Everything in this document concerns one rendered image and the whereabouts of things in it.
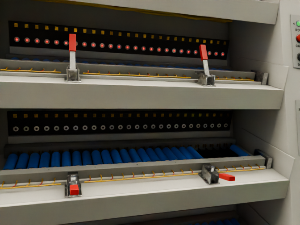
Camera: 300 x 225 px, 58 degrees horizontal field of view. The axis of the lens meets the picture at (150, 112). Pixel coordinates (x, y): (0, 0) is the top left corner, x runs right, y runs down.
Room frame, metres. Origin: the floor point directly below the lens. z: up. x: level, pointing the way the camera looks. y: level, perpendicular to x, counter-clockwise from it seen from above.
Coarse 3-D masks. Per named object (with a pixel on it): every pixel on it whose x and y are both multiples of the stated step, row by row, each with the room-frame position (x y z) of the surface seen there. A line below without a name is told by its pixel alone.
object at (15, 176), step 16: (176, 160) 0.58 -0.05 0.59; (192, 160) 0.59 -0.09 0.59; (208, 160) 0.59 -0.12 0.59; (224, 160) 0.60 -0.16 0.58; (240, 160) 0.61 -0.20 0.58; (256, 160) 0.62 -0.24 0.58; (0, 176) 0.47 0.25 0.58; (16, 176) 0.48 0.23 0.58; (32, 176) 0.48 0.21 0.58; (48, 176) 0.49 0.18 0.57; (64, 176) 0.50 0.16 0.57; (80, 176) 0.51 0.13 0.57; (96, 176) 0.52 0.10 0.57; (112, 176) 0.52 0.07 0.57; (144, 176) 0.53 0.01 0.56; (160, 176) 0.54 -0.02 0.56
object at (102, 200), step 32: (0, 160) 0.56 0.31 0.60; (288, 160) 0.59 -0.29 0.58; (0, 192) 0.46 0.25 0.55; (32, 192) 0.47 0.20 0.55; (64, 192) 0.48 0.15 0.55; (96, 192) 0.49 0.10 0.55; (128, 192) 0.49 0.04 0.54; (160, 192) 0.51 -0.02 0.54; (192, 192) 0.53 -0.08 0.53; (224, 192) 0.55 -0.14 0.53; (256, 192) 0.58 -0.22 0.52; (0, 224) 0.44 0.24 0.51; (32, 224) 0.45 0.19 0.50
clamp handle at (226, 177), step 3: (210, 168) 0.55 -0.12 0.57; (213, 168) 0.55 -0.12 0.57; (210, 171) 0.55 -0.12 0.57; (213, 171) 0.55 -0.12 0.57; (213, 174) 0.54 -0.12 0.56; (216, 174) 0.53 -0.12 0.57; (219, 174) 0.51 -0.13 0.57; (222, 174) 0.51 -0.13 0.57; (225, 174) 0.51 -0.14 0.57; (219, 177) 0.52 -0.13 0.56; (222, 177) 0.50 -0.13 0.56; (225, 177) 0.50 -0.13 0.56; (228, 177) 0.49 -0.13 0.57; (231, 177) 0.49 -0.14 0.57; (234, 177) 0.49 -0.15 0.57; (228, 180) 0.49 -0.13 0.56; (231, 180) 0.49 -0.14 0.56; (234, 180) 0.49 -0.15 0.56
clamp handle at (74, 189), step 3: (72, 177) 0.47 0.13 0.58; (75, 177) 0.47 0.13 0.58; (72, 180) 0.47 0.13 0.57; (72, 183) 0.46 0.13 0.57; (75, 183) 0.46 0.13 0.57; (72, 186) 0.43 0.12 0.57; (75, 186) 0.43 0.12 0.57; (72, 189) 0.41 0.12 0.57; (75, 189) 0.41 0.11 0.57; (78, 189) 0.41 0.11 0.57; (72, 192) 0.41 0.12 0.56; (75, 192) 0.41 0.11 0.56; (78, 192) 0.41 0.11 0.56
